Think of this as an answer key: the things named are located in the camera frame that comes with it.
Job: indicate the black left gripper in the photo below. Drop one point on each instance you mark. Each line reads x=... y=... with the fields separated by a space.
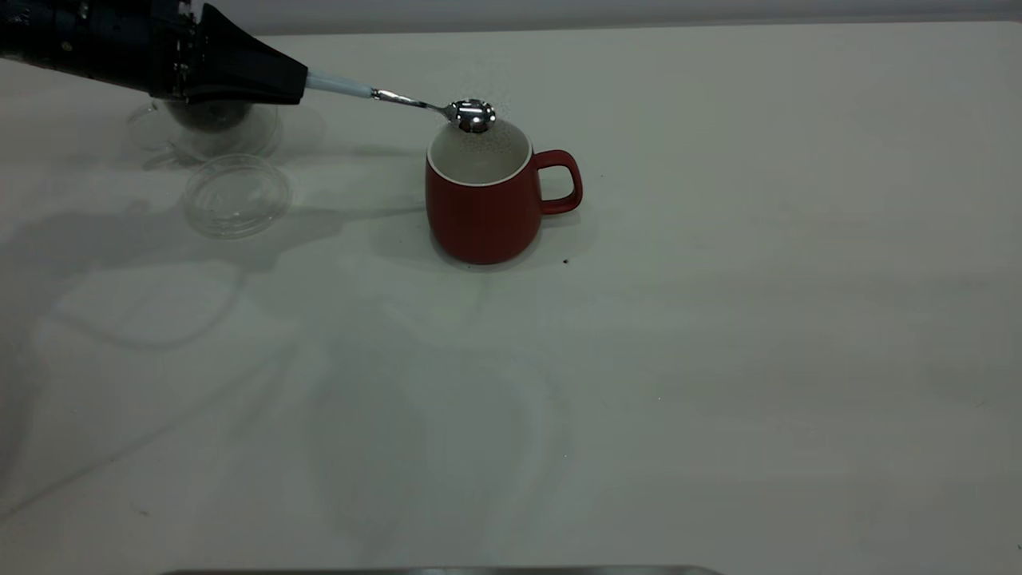
x=136 y=48

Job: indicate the red ceramic mug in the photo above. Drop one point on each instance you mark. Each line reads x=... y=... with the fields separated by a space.
x=483 y=220

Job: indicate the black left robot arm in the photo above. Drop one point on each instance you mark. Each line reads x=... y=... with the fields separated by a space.
x=40 y=32

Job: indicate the dark coffee beans pile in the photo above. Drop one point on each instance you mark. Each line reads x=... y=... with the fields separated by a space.
x=209 y=116

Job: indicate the clear glass cup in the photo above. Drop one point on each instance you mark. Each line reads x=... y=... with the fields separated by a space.
x=255 y=128

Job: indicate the clear round glass lid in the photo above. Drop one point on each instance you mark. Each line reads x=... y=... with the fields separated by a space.
x=239 y=200

